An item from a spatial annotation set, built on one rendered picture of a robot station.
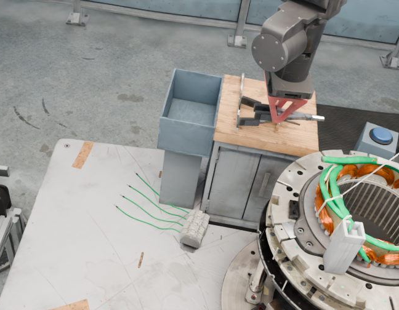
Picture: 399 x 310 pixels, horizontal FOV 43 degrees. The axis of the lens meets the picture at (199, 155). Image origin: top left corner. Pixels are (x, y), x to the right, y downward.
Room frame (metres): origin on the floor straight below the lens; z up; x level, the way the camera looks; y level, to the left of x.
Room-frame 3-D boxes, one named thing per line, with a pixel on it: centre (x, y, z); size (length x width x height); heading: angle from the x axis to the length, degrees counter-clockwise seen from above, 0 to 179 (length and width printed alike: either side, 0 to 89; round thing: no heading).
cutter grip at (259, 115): (0.68, -0.10, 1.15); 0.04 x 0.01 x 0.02; 96
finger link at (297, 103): (0.69, -0.12, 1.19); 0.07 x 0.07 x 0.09; 8
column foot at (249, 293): (0.55, -0.16, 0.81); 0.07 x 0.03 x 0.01; 172
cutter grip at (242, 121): (0.73, -0.08, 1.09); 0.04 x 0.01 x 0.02; 105
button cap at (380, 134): (0.82, -0.37, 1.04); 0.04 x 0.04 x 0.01
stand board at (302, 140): (0.80, -0.12, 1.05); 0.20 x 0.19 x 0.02; 90
